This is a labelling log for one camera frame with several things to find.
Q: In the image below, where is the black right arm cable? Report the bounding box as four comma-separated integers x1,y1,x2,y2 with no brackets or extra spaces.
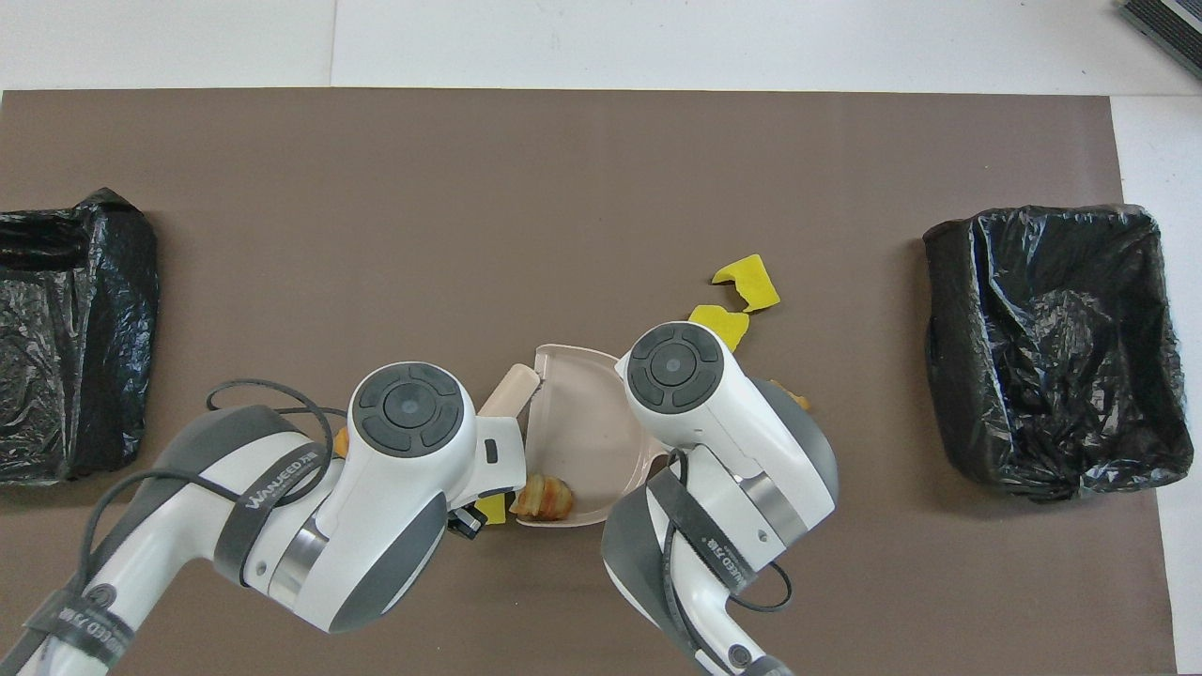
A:
662,449,794,676

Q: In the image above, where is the brown paper table mat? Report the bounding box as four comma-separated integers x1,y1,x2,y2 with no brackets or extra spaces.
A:
0,89,1177,676

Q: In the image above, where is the beige plastic dustpan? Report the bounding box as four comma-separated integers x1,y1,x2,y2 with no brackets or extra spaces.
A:
515,344,672,530

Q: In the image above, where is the dark grey ribbed device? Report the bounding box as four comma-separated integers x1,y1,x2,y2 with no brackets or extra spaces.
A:
1116,0,1202,81

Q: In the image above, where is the yellow sponge piece green-backed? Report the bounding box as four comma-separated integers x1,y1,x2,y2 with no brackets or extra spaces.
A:
688,304,751,354

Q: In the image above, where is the yellow sponge piece jagged edge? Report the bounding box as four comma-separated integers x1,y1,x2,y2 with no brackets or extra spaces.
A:
711,254,781,314

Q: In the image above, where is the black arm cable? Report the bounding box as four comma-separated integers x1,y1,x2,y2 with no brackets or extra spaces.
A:
80,378,350,676
662,449,794,676

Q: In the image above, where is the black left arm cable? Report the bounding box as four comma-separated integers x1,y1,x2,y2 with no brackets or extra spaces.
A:
80,378,350,676

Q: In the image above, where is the long striped bread piece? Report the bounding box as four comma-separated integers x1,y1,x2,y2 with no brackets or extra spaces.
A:
510,474,575,520

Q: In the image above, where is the bin lined black plastic bag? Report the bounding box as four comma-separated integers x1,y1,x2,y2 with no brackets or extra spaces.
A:
923,204,1195,501
0,188,161,485

